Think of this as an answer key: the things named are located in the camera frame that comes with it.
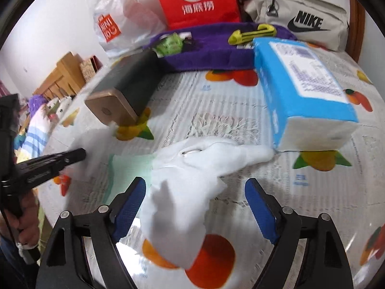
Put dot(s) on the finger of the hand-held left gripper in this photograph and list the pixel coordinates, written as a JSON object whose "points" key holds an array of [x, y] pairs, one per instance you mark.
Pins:
{"points": [[60, 161]]}

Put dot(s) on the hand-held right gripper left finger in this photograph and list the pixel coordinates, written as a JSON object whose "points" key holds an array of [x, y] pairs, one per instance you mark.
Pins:
{"points": [[129, 210]]}

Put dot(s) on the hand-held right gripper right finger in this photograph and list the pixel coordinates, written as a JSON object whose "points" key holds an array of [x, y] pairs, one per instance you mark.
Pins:
{"points": [[260, 210]]}

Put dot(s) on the thin white cloth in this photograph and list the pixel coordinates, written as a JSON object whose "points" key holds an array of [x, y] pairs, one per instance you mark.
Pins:
{"points": [[96, 150]]}

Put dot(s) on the green snack packet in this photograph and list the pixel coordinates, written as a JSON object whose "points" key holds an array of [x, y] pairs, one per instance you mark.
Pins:
{"points": [[170, 45]]}

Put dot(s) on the person's left hand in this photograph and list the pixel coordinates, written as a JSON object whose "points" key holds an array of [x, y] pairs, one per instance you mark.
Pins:
{"points": [[28, 222]]}

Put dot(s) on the plush toys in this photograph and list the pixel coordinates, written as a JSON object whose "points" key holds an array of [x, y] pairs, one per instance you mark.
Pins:
{"points": [[39, 126]]}

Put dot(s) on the light green cloth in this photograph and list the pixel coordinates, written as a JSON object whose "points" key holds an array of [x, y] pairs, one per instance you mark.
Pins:
{"points": [[126, 168]]}

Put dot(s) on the light wooden furniture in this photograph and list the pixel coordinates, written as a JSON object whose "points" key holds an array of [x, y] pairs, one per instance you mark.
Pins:
{"points": [[60, 75]]}

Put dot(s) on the patterned small box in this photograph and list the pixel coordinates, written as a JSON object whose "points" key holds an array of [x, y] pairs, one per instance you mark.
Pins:
{"points": [[88, 67]]}

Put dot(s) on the black box with gold end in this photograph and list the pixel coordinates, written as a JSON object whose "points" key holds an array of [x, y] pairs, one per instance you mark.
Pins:
{"points": [[129, 78]]}

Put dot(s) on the fruit printed tablecloth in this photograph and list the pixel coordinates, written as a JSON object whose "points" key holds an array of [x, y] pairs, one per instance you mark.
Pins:
{"points": [[210, 105]]}

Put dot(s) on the blue tissue pack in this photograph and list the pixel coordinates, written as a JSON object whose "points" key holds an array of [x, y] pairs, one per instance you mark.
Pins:
{"points": [[300, 96]]}

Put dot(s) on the white plastic bag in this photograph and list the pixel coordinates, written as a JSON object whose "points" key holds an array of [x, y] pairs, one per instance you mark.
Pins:
{"points": [[120, 15]]}

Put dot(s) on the purple towel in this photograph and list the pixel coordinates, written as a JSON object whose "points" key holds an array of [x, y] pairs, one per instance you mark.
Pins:
{"points": [[210, 57]]}

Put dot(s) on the beige waist bag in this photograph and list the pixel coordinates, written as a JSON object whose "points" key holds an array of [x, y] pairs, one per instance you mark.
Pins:
{"points": [[300, 9]]}

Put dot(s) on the brown wooden headboard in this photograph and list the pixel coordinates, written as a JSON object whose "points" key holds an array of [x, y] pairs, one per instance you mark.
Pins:
{"points": [[356, 27]]}

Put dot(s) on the red paper bag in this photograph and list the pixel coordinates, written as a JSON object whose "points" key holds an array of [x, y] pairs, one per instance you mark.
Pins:
{"points": [[198, 3]]}

